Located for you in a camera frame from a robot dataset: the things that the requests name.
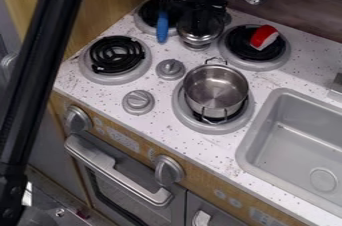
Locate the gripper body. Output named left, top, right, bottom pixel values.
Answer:
left=169, top=0, right=230, bottom=20

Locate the red and white toy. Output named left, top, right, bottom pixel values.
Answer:
left=248, top=24, right=281, bottom=52

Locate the blue tool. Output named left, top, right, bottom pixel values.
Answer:
left=154, top=10, right=171, bottom=44

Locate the black stand pole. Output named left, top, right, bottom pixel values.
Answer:
left=0, top=0, right=94, bottom=226

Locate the silver pot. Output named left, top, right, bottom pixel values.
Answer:
left=181, top=57, right=252, bottom=120

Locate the toy sink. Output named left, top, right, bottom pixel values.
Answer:
left=233, top=87, right=342, bottom=218

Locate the toy stove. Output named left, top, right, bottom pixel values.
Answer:
left=77, top=0, right=293, bottom=136

